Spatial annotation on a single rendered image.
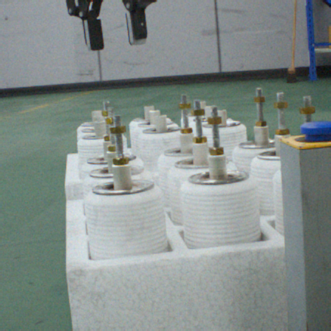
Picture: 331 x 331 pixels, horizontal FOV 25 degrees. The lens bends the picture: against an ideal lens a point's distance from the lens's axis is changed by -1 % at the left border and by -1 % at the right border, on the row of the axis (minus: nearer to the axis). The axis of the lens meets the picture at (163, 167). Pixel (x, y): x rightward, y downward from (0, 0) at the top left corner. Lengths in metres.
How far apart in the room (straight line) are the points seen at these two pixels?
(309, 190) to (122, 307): 0.27
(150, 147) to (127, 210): 0.56
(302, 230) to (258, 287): 0.16
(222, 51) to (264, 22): 0.48
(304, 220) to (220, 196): 0.17
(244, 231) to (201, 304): 0.10
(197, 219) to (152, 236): 0.06
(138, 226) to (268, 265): 0.16
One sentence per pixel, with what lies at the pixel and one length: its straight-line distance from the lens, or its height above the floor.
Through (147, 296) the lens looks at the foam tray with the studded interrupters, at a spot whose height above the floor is 0.14.
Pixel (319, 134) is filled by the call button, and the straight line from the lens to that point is 0.74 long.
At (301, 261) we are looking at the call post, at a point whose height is 0.20.
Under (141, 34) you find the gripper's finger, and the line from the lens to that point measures 0.85.
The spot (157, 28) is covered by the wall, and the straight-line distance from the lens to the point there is 7.32.
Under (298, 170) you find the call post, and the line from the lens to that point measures 0.72.
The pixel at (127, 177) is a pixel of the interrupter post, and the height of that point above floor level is 0.27.
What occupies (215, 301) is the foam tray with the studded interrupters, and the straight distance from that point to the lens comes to 0.87.
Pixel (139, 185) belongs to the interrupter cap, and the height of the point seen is 0.25.
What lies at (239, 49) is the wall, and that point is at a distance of 7.21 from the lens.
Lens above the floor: 0.42
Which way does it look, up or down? 10 degrees down
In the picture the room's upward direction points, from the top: 5 degrees counter-clockwise
